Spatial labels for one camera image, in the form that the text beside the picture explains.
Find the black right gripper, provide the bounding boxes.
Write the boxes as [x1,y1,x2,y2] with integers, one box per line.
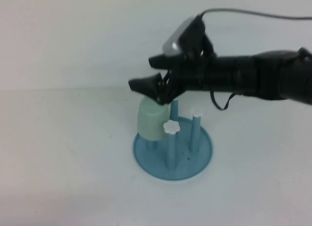
[128,54,218,106]

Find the pale green plastic cup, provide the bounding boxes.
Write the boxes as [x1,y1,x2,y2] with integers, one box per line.
[136,96,171,142]

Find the blue cup stand white caps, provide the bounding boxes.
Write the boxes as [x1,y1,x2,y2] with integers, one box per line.
[133,99,215,181]

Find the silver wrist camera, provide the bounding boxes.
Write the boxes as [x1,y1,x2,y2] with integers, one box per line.
[162,18,195,58]

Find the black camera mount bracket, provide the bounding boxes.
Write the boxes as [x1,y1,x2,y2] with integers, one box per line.
[181,13,218,63]

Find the black ribbon cable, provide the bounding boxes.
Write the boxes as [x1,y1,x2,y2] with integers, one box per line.
[209,88,245,112]

